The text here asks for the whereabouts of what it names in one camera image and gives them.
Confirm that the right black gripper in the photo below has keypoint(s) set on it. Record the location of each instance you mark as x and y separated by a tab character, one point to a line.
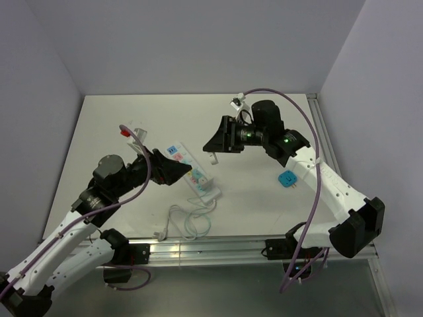
225	139

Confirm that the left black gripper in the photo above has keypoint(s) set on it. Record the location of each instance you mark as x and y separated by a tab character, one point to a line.
164	170

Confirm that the teal charger plug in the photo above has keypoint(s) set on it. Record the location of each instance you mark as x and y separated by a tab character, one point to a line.
196	174

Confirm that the white charger block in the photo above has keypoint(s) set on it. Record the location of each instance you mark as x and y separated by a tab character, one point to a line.
205	183

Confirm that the white colourful power strip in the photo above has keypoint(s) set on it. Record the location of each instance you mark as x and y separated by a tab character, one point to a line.
177	151

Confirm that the white two-pin plug adapter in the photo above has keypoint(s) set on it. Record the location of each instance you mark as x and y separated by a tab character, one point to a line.
213	158

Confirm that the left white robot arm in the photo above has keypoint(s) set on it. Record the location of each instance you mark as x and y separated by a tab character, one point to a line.
29	288

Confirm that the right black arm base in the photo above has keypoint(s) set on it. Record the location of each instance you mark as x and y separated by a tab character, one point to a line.
283	249

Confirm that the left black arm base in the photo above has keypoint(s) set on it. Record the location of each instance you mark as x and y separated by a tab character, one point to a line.
125	260

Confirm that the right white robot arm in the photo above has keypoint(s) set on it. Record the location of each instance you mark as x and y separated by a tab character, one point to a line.
358	219

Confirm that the blue plug adapter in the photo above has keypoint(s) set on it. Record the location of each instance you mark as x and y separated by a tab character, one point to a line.
287	179

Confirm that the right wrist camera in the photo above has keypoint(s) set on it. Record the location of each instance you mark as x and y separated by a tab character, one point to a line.
238	103

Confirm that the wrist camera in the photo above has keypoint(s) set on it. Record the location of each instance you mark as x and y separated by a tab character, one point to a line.
238	103
140	134

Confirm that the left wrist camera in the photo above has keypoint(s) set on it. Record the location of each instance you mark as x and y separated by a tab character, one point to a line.
140	134

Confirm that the aluminium frame rail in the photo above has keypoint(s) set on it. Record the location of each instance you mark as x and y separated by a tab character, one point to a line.
179	228

